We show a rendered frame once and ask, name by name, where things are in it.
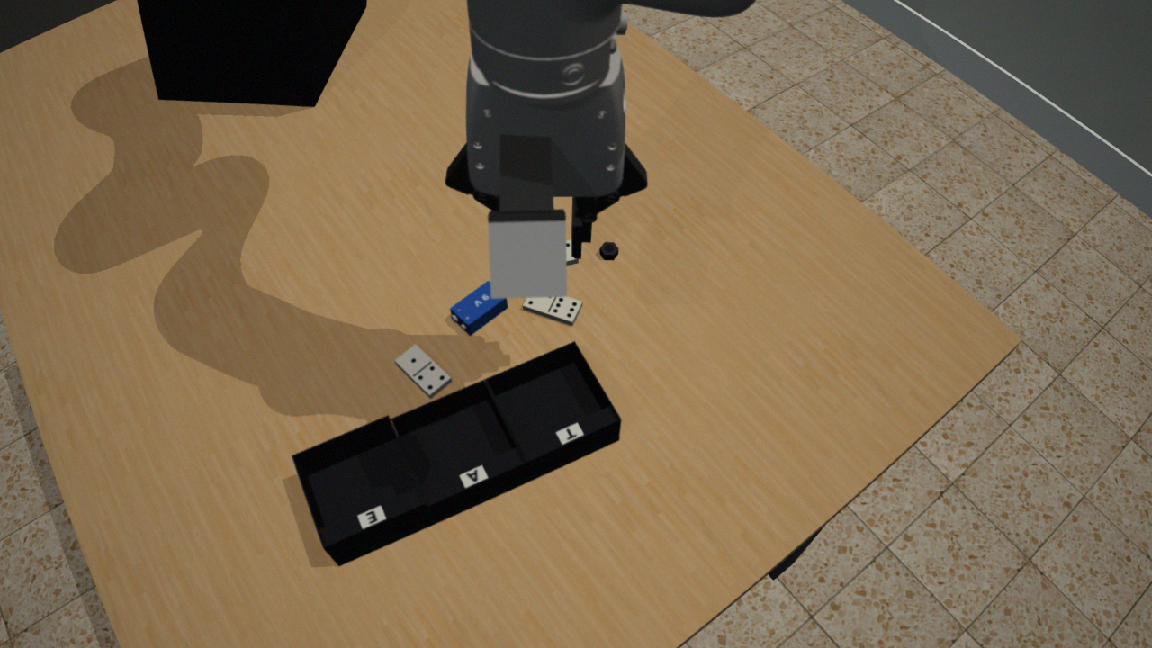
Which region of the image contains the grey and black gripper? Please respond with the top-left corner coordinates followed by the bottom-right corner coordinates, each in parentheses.
top-left (445, 48), bottom-right (647, 259)

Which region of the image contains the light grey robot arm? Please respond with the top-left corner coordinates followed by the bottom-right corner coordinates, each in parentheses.
top-left (467, 0), bottom-right (756, 299)

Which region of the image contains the black three-compartment bin rack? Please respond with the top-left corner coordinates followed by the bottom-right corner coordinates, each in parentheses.
top-left (291, 341), bottom-right (621, 566)

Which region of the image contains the blue nine-volt battery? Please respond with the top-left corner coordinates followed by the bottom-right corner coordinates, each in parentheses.
top-left (450, 281), bottom-right (508, 336)

